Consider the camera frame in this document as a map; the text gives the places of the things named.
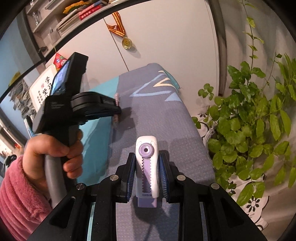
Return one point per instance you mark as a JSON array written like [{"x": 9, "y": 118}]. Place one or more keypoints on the stack of papers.
[{"x": 20, "y": 96}]

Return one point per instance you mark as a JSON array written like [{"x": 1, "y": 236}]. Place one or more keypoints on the grey bookshelf with books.
[{"x": 47, "y": 26}]

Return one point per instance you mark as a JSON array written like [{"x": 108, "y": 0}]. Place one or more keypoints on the blue grey desk mat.
[{"x": 151, "y": 106}]

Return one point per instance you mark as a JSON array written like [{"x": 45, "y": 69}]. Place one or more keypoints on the gold medal with ribbon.
[{"x": 119, "y": 30}]

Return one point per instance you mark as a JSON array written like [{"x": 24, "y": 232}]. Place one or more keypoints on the white purple correction tape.
[{"x": 147, "y": 153}]

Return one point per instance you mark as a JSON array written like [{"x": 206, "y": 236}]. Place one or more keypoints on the green potted plant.
[{"x": 252, "y": 123}]

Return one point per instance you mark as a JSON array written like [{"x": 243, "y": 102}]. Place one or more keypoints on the left hand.
[{"x": 42, "y": 148}]

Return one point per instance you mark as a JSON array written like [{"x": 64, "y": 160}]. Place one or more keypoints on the red hanging ornament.
[{"x": 59, "y": 61}]

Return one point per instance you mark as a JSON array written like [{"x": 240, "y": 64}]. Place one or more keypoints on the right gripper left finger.
[{"x": 89, "y": 212}]

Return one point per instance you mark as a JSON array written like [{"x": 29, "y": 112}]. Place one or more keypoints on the pink fleece sleeve forearm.
[{"x": 23, "y": 207}]

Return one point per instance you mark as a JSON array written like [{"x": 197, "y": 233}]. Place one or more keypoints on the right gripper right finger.
[{"x": 206, "y": 212}]

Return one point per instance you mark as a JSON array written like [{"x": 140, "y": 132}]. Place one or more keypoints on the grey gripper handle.
[{"x": 57, "y": 180}]

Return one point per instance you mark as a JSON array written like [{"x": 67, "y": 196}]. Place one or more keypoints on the framed calligraphy sign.
[{"x": 41, "y": 88}]

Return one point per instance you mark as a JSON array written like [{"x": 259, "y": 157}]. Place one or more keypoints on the white flower pot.
[{"x": 254, "y": 206}]

